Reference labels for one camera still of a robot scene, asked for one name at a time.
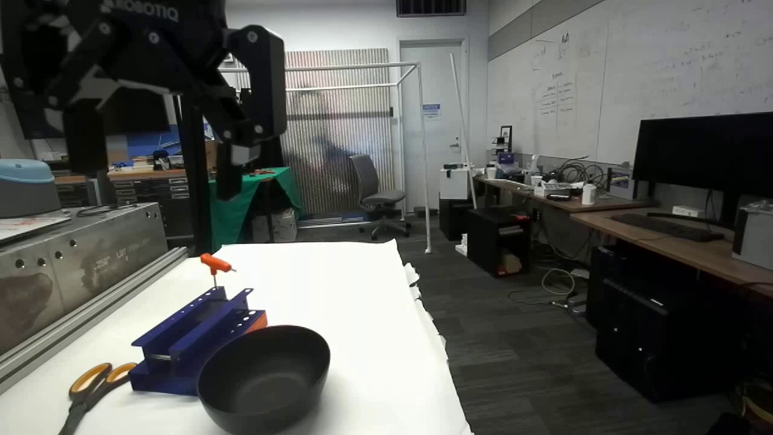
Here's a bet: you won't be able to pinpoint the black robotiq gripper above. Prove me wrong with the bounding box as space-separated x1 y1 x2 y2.
2 0 287 204

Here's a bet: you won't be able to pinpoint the orange handled tool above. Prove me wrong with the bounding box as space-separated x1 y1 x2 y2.
198 254 235 288

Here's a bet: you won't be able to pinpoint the blue tool holder rack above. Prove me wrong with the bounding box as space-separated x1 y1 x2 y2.
131 285 268 395

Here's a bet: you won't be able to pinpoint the black bowl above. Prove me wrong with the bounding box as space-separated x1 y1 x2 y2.
197 326 332 435

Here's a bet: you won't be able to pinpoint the green cloth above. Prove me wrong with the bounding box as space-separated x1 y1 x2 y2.
211 166 305 245

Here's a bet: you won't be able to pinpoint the grey office chair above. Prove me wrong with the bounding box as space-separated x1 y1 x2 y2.
354 155 412 238

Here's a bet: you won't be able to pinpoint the white paper sheet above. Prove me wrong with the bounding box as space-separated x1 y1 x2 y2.
0 242 473 435

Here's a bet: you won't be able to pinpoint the black keyboard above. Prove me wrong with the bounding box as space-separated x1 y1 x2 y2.
616 211 721 242

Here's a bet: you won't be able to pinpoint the black computer monitor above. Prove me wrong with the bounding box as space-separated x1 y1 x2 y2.
634 111 773 222

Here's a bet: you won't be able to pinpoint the wooden desk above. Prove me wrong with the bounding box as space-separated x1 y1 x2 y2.
479 175 773 300

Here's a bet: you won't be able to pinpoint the white pipe frame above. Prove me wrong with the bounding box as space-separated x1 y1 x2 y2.
284 60 433 254

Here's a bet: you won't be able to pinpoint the yellow handled scissors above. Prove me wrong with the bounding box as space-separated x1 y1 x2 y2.
59 361 134 435

